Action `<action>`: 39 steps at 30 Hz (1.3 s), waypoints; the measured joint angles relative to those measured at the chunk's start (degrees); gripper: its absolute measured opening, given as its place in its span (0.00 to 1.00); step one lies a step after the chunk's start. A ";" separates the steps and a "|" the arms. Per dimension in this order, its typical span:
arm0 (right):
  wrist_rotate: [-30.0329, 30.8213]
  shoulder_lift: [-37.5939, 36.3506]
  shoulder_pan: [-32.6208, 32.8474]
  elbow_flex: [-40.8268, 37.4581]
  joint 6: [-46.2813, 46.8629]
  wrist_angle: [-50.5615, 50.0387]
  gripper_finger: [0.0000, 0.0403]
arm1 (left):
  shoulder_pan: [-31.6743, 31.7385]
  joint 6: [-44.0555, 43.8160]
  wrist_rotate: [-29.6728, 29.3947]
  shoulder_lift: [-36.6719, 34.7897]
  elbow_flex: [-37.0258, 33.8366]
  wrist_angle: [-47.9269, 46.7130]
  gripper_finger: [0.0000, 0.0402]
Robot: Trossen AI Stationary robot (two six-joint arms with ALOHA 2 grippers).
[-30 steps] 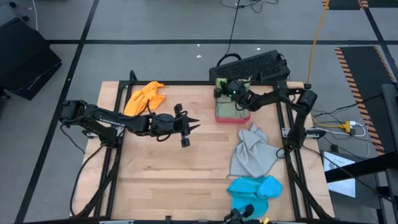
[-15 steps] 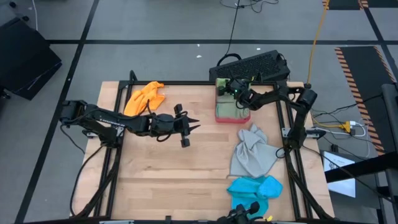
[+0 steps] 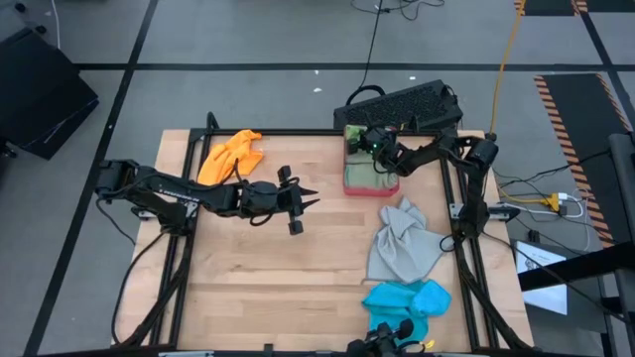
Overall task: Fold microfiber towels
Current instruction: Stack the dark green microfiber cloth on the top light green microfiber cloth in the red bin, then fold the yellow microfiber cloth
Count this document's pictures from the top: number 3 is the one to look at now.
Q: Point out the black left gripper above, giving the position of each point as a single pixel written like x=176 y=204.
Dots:
x=265 y=198

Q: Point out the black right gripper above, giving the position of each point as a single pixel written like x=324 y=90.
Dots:
x=379 y=144

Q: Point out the pale green microfiber towel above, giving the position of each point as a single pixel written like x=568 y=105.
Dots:
x=364 y=176

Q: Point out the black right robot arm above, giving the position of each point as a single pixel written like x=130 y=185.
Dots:
x=471 y=154

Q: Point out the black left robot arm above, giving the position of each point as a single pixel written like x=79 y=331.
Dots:
x=164 y=191

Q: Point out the orange microfiber towel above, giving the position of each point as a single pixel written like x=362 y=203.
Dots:
x=228 y=154

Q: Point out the grey microfiber towel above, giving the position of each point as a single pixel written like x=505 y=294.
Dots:
x=404 y=243

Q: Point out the blue microfiber towel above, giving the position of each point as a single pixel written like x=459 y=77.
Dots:
x=397 y=302

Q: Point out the black perforated computer case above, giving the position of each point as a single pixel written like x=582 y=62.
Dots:
x=397 y=106

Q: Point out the red plastic tray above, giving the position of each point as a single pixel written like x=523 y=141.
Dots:
x=369 y=192

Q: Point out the yellow plug connector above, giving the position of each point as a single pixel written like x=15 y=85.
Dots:
x=553 y=202

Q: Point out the short white bar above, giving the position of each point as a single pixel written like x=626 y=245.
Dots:
x=186 y=354

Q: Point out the hazard-striped black floor mat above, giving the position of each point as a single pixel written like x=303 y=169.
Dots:
x=580 y=124
x=550 y=6

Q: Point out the white printed sheet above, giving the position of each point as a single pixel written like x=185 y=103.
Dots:
x=546 y=297

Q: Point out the black stand beam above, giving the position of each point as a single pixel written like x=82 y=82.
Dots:
x=622 y=198

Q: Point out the large black case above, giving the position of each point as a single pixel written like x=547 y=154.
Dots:
x=39 y=94

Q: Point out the black metal table frame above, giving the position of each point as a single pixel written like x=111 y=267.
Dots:
x=297 y=132

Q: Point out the silver base bracket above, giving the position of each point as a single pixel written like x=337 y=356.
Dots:
x=144 y=213
x=506 y=213

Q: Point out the black table-edge bracket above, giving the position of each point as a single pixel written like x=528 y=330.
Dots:
x=268 y=348

